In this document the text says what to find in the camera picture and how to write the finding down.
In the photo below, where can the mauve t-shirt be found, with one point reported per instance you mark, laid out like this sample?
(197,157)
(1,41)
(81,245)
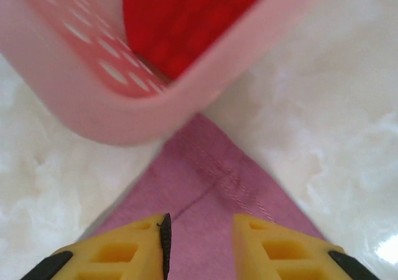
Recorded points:
(202,199)

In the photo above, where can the pink plastic basket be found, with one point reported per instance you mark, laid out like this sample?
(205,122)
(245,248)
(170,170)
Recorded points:
(77,99)

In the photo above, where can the red t-shirt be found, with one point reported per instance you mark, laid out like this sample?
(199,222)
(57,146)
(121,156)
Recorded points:
(186,21)

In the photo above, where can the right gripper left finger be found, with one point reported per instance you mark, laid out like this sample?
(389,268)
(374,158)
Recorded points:
(124,252)

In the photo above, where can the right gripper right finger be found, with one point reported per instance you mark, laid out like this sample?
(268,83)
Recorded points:
(280,252)

